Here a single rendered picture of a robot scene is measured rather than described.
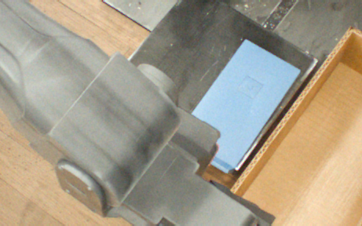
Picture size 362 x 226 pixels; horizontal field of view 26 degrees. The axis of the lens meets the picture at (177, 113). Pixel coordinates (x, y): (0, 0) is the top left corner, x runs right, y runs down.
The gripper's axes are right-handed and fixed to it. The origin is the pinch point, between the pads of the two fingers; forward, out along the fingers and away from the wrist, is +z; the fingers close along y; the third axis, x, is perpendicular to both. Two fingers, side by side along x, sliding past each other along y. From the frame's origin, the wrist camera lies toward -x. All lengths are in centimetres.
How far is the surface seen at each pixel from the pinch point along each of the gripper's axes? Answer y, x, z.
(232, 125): 4.0, -0.9, 9.6
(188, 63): 7.0, 7.1, 11.9
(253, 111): 6.2, -1.9, 10.9
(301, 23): 17.0, -0.2, 19.7
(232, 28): 12.6, 5.5, 15.0
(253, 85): 8.6, -0.2, 12.2
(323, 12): 19.4, -1.4, 21.0
